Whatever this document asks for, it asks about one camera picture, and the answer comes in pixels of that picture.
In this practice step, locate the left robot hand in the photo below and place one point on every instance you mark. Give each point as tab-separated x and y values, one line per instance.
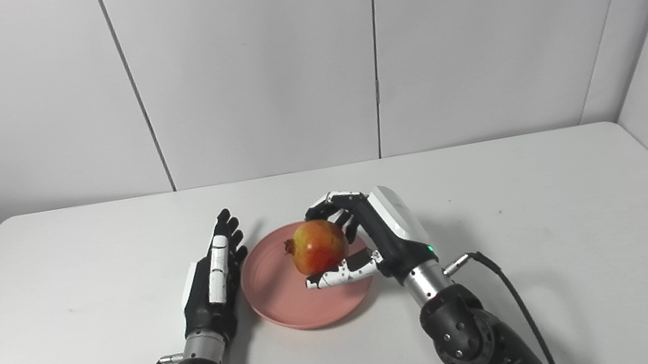
214	295

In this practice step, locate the pink round plate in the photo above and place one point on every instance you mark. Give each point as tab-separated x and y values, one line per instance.
290	294

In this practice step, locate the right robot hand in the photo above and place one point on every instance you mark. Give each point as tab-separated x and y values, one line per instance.
390	234

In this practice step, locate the red yellow pomegranate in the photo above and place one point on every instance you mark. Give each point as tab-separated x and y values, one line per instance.
317	246

